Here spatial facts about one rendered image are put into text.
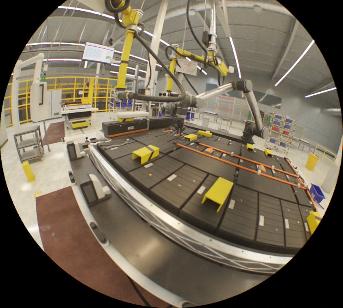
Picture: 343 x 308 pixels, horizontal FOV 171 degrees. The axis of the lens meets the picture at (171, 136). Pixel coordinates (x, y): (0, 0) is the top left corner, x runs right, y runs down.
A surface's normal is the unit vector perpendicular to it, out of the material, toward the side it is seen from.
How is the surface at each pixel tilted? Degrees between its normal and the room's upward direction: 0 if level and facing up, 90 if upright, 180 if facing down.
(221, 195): 0
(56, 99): 90
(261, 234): 0
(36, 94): 90
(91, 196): 90
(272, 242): 0
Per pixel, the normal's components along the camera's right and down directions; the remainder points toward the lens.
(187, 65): 0.29, 0.32
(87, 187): 0.80, 0.27
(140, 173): 0.12, -0.95
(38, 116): 0.97, 0.18
